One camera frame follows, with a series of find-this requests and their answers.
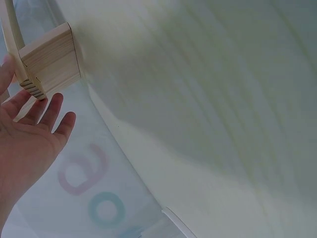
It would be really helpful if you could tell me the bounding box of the person's left hand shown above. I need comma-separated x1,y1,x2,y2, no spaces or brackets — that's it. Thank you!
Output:
0,52,77,238

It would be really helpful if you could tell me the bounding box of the white curved strip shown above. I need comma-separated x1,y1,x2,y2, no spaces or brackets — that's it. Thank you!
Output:
161,206,198,238

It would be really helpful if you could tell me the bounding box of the light wooden stand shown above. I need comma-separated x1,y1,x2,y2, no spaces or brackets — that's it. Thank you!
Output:
0,0,82,122

